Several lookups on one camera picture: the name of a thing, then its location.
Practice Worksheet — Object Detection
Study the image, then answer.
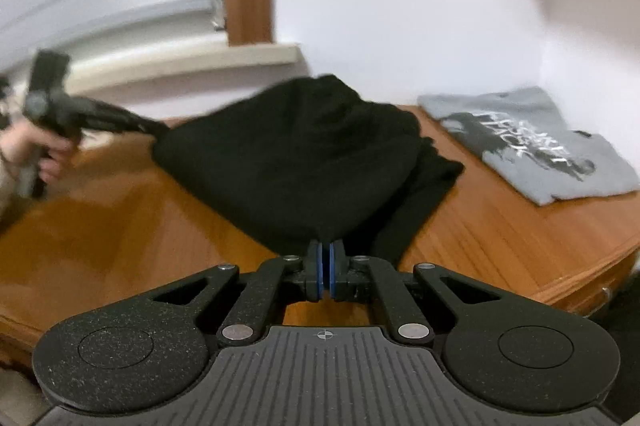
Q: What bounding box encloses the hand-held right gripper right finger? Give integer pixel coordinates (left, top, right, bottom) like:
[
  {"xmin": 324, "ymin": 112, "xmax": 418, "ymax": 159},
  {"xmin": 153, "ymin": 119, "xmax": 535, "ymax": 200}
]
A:
[{"xmin": 329, "ymin": 240, "xmax": 501, "ymax": 347}]

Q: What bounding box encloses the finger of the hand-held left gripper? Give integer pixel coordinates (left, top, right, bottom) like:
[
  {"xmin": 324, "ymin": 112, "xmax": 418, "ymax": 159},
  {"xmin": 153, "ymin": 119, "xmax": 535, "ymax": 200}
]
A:
[{"xmin": 99, "ymin": 98, "xmax": 169, "ymax": 139}]

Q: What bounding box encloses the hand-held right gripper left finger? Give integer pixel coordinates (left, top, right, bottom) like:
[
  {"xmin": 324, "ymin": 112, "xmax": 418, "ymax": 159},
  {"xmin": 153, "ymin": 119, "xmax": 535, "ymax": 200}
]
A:
[{"xmin": 150, "ymin": 240, "xmax": 330, "ymax": 346}]

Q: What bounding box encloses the black garment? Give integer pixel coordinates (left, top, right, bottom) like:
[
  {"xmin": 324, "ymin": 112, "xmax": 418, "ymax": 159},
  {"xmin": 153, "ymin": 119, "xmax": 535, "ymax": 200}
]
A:
[{"xmin": 150, "ymin": 74, "xmax": 466, "ymax": 268}]

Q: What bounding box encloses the person's left hand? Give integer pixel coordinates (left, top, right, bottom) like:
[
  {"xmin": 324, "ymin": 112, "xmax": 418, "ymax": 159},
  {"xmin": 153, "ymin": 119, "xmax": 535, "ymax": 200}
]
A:
[{"xmin": 0, "ymin": 119, "xmax": 78, "ymax": 187}]

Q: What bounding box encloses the cream window sill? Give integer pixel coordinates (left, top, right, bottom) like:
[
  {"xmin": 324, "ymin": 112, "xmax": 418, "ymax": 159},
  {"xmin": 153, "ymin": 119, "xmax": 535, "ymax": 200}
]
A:
[{"xmin": 0, "ymin": 42, "xmax": 301, "ymax": 107}]

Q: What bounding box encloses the grey printed t-shirt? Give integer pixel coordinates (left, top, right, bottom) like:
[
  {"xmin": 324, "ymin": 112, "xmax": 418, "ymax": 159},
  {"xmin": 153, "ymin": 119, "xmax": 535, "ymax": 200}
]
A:
[{"xmin": 417, "ymin": 86, "xmax": 640, "ymax": 207}]

